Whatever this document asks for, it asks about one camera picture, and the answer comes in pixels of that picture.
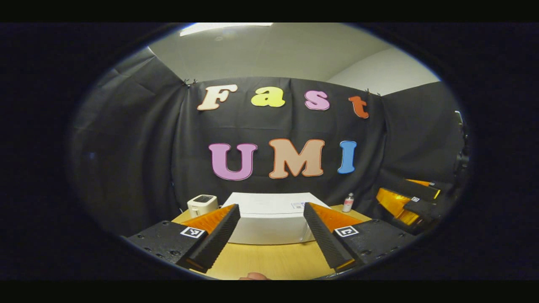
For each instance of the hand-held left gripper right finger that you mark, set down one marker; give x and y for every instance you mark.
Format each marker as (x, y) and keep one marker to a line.
(322, 240)

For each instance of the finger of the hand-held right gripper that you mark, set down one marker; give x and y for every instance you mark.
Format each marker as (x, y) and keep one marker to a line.
(417, 208)
(421, 190)

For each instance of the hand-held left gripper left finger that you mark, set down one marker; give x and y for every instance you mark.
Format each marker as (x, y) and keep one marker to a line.
(219, 240)

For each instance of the white microwave oven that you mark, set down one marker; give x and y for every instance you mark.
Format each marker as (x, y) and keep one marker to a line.
(273, 219)

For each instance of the small white appliance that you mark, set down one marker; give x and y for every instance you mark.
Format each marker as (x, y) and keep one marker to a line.
(202, 205)

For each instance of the small pink label bottle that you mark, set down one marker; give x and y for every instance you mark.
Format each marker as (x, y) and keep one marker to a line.
(348, 203)

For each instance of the black backdrop cloth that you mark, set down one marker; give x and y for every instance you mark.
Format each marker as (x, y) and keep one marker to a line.
(147, 147)

